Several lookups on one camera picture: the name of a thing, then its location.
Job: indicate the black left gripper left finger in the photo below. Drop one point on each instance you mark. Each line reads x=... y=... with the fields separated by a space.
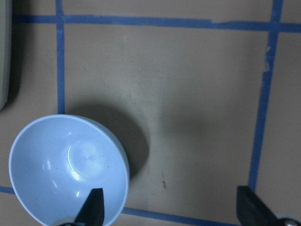
x=92 y=211

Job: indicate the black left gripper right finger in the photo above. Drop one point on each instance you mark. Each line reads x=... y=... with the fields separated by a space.
x=251 y=210

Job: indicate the blue bowl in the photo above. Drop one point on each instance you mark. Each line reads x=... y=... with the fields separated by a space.
x=55 y=161

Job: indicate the cream silver toaster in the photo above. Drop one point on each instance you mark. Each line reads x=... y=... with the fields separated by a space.
x=5 y=49

